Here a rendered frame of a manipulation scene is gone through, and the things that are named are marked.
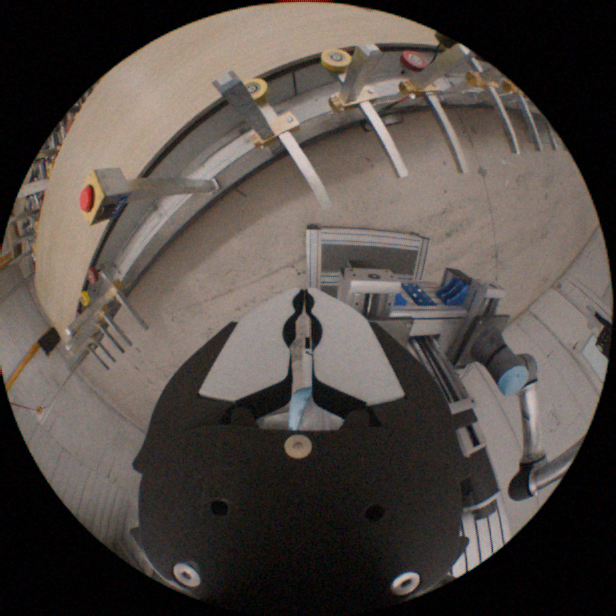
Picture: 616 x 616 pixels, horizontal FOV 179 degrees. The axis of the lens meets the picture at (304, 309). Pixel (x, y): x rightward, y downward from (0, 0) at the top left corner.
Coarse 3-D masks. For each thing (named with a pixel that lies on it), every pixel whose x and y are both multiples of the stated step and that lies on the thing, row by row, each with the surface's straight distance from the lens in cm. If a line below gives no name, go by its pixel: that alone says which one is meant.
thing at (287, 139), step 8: (264, 104) 66; (264, 112) 64; (272, 112) 64; (272, 120) 63; (280, 136) 61; (288, 136) 60; (288, 144) 60; (296, 144) 59; (296, 152) 59; (296, 160) 58; (304, 160) 58; (304, 168) 58; (312, 168) 58; (304, 176) 60; (312, 176) 58; (312, 184) 57; (320, 184) 57; (320, 192) 57; (320, 200) 57; (328, 200) 57
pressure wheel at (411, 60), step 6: (402, 54) 81; (408, 54) 81; (414, 54) 83; (402, 60) 80; (408, 60) 79; (414, 60) 80; (420, 60) 82; (408, 66) 80; (414, 66) 79; (420, 66) 80; (402, 72) 88
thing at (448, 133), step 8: (400, 64) 85; (408, 72) 83; (416, 72) 83; (432, 96) 80; (432, 104) 79; (432, 112) 80; (440, 112) 79; (440, 120) 78; (440, 128) 79; (448, 128) 78; (448, 136) 77; (448, 144) 79; (456, 144) 78; (456, 152) 77; (456, 160) 78; (464, 160) 79; (464, 168) 78
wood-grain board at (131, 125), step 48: (144, 48) 114; (192, 48) 89; (240, 48) 77; (288, 48) 73; (336, 48) 73; (96, 96) 125; (144, 96) 88; (192, 96) 72; (96, 144) 104; (144, 144) 77; (48, 192) 160; (48, 240) 167; (96, 240) 101; (48, 288) 205
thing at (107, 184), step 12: (108, 168) 42; (120, 168) 44; (96, 180) 38; (108, 180) 39; (120, 180) 41; (96, 192) 38; (108, 192) 37; (120, 192) 38; (96, 204) 38; (108, 204) 39; (84, 216) 42; (96, 216) 39
